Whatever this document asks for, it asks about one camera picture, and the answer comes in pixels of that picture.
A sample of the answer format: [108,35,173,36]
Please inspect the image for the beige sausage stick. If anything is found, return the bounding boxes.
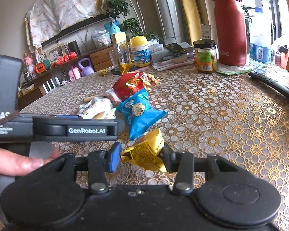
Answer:
[83,93,107,103]

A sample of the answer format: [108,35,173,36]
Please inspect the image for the yellow snack packet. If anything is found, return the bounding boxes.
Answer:
[120,128,166,173]

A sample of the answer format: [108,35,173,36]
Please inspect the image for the red chips bag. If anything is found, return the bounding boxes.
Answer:
[113,71,161,101]

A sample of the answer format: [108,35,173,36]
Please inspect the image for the person's left hand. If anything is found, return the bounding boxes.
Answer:
[0,148,59,177]

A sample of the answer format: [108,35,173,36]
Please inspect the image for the white books on shelf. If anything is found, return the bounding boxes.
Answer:
[40,77,61,95]

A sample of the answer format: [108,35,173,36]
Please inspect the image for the wooden tv sideboard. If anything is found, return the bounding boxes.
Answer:
[18,45,114,110]

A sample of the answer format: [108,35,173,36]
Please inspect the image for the white snack packet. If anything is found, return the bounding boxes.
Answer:
[77,97,116,120]

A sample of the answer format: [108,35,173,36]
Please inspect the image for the pink small backpack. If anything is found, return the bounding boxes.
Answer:
[68,66,82,82]

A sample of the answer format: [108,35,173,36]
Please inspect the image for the orange retro radio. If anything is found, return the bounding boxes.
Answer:
[35,59,50,74]

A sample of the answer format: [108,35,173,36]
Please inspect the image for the purple kettlebell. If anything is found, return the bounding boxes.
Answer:
[78,57,94,77]

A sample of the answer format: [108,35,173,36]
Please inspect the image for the blue cookie snack bag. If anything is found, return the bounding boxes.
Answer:
[116,88,167,141]

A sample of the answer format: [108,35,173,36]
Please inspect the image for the small yellow candy wrapper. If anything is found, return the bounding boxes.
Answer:
[98,69,109,76]

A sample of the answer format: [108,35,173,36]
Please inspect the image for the framed photo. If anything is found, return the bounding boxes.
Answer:
[46,43,66,63]

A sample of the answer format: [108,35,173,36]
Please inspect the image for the red apples decoration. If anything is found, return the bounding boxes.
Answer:
[50,52,78,68]

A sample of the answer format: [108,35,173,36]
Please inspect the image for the pink plush toy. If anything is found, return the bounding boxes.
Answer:
[22,52,36,77]

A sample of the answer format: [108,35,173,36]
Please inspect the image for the dark round coaster tray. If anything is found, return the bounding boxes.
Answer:
[110,65,140,76]

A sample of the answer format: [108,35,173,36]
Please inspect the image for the black cylinder speaker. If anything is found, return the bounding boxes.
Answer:
[68,41,81,55]

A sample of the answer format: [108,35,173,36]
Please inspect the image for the clear drinking glass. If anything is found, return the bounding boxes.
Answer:
[108,49,122,74]

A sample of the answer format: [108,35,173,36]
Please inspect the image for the clear plastic bag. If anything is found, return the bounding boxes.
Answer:
[91,29,112,49]

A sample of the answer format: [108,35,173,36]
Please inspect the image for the tall yellow snack pouch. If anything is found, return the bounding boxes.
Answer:
[112,32,133,74]

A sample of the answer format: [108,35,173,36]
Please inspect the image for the yellow lid gummies bottle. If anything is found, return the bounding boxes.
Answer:
[129,35,151,67]

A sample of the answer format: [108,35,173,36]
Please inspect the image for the green woven coaster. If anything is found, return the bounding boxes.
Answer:
[216,62,252,76]

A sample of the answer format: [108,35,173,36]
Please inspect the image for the teal spray bottle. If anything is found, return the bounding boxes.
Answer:
[104,21,121,38]

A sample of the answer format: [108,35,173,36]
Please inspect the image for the stack of books and papers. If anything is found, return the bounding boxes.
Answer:
[151,42,195,71]

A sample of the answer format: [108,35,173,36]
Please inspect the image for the cloth covered television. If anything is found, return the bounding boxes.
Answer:
[24,0,106,53]

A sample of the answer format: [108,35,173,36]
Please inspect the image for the glass jar black lid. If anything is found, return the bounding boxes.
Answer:
[193,39,218,74]

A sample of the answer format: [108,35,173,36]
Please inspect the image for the black remote control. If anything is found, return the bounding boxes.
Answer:
[249,71,289,101]

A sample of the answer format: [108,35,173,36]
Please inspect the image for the green potted tree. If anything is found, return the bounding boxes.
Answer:
[105,0,161,43]

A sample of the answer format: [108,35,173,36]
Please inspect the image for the plastic water bottle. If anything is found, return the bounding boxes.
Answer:
[250,7,272,74]

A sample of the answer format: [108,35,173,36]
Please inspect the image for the red water bottle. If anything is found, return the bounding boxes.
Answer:
[212,0,247,66]

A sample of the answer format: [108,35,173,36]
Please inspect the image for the yellow rolled mat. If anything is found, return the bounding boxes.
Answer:
[180,0,202,45]

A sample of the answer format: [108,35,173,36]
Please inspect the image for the white standing air conditioner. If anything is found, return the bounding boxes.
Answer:
[154,0,187,44]

